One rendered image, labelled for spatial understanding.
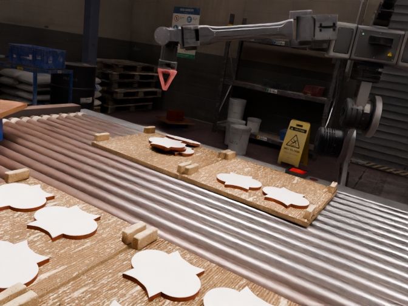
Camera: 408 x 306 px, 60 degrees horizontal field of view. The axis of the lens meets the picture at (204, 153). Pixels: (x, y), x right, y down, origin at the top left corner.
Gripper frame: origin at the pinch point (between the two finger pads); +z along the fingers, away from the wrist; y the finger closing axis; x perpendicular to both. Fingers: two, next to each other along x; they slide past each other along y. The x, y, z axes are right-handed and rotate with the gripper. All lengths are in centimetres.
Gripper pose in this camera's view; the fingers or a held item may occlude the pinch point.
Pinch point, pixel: (164, 85)
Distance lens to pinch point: 133.6
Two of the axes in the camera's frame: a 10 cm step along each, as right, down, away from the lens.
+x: 9.8, 1.3, 1.4
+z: -1.6, 9.5, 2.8
